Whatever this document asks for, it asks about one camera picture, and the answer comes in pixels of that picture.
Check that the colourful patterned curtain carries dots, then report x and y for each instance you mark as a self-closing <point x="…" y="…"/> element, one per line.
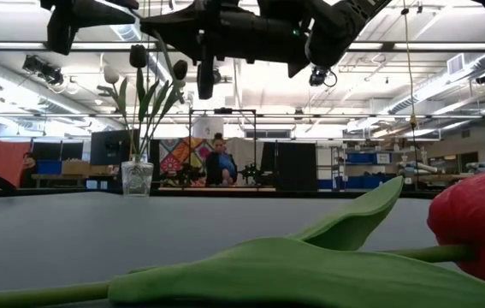
<point x="178" y="156"/>

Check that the white ceiling vent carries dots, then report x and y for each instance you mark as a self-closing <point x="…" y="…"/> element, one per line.
<point x="456" y="64"/>

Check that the black partition panel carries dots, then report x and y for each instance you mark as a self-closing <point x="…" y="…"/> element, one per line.
<point x="295" y="167"/>

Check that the person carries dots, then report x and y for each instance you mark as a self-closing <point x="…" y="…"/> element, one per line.
<point x="29" y="169"/>
<point x="220" y="164"/>

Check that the clear glass vase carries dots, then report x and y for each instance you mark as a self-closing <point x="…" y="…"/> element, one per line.
<point x="137" y="179"/>

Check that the black metal test frame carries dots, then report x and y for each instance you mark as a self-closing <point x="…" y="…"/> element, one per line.
<point x="190" y="145"/>

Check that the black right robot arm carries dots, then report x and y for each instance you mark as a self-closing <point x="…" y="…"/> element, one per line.
<point x="340" y="25"/>

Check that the white artificial tulip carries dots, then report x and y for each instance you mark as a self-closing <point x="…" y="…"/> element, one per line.
<point x="110" y="75"/>

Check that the orange curtain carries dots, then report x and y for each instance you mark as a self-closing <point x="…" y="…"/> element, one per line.
<point x="0" y="162"/>

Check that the black display screen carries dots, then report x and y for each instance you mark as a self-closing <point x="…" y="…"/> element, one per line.
<point x="111" y="147"/>

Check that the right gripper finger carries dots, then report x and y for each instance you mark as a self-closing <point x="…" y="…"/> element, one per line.
<point x="184" y="35"/>
<point x="182" y="19"/>

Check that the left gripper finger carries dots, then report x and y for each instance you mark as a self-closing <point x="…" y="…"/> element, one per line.
<point x="101" y="18"/>
<point x="118" y="3"/>

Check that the black ceiling device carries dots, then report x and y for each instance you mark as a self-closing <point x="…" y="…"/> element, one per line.
<point x="43" y="70"/>

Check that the green flower stem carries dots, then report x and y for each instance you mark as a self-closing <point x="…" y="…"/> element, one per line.
<point x="180" y="68"/>

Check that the blue storage bin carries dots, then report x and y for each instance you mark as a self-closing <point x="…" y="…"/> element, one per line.
<point x="359" y="158"/>

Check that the black artificial tulip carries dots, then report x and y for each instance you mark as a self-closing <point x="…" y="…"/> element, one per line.
<point x="138" y="55"/>

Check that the red artificial tulip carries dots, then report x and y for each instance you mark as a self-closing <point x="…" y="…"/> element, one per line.
<point x="267" y="274"/>

